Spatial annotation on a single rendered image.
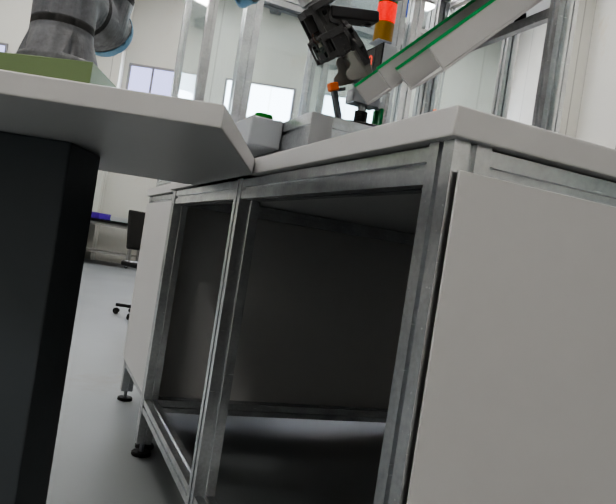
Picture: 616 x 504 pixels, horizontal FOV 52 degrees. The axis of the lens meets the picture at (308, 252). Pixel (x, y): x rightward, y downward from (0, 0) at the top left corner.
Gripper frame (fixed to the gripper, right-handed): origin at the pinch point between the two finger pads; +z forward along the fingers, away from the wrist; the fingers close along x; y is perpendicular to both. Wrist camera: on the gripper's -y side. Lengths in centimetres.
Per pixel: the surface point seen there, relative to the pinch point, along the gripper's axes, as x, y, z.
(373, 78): 20.6, 10.0, -1.9
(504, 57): 20.6, -19.3, 7.2
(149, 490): -44, 88, 69
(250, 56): -105, -20, -23
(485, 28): 48.9, 6.3, -2.0
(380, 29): -17.3, -20.0, -9.3
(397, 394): 71, 52, 24
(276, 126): 2.0, 24.3, -1.8
